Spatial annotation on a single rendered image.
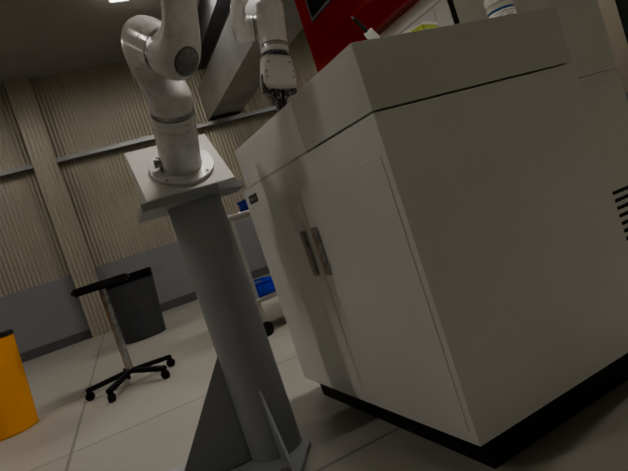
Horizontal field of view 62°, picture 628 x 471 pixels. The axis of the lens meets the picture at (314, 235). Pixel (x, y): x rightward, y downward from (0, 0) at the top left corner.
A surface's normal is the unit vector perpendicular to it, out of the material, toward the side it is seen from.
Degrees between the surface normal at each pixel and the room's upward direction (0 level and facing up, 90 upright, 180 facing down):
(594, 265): 90
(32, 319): 90
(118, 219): 90
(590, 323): 90
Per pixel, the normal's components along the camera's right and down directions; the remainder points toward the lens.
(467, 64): 0.40, -0.10
